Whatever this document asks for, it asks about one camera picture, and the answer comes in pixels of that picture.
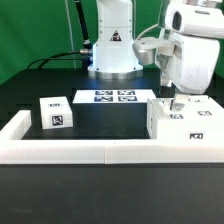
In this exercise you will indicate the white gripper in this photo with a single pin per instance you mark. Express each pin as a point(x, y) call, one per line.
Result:
point(189, 65)

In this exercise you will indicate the white cabinet body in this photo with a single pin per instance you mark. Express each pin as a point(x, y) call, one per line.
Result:
point(184, 130)

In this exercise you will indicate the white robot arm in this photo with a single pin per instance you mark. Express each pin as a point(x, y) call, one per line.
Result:
point(113, 55)

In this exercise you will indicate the white base tag plate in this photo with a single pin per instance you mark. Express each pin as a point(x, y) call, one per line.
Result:
point(113, 96)

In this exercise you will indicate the small white tagged box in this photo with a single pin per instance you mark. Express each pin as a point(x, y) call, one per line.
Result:
point(55, 112)

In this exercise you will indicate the white U-shaped foam fence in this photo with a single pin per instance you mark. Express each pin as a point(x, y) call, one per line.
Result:
point(14, 149)

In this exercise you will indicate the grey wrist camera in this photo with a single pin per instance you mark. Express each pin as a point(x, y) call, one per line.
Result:
point(144, 49)

